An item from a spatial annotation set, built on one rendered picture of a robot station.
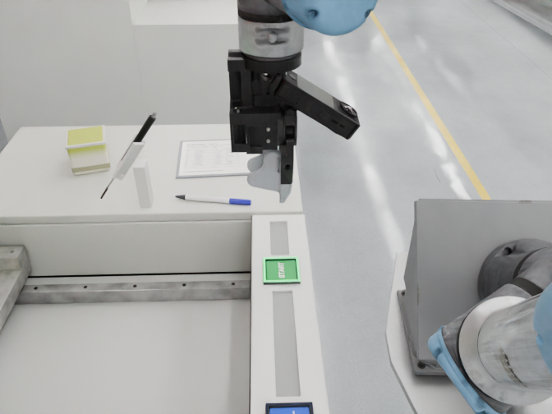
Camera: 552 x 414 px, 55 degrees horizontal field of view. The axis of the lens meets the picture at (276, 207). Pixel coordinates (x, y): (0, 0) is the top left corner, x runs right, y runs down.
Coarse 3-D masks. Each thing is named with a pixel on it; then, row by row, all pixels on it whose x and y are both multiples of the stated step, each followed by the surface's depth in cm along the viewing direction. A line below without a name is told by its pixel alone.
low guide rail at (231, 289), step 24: (24, 288) 94; (48, 288) 94; (72, 288) 94; (96, 288) 94; (120, 288) 94; (144, 288) 94; (168, 288) 94; (192, 288) 94; (216, 288) 94; (240, 288) 94
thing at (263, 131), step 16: (240, 64) 60; (256, 64) 59; (272, 64) 58; (288, 64) 59; (240, 80) 63; (256, 80) 62; (272, 80) 62; (240, 96) 64; (256, 96) 63; (272, 96) 63; (240, 112) 64; (256, 112) 62; (272, 112) 62; (288, 112) 63; (240, 128) 64; (256, 128) 64; (272, 128) 64; (240, 144) 64; (256, 144) 65; (272, 144) 65
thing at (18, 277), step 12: (24, 264) 95; (0, 276) 92; (12, 276) 92; (24, 276) 95; (0, 288) 90; (12, 288) 90; (0, 300) 88; (12, 300) 90; (0, 312) 86; (0, 324) 86
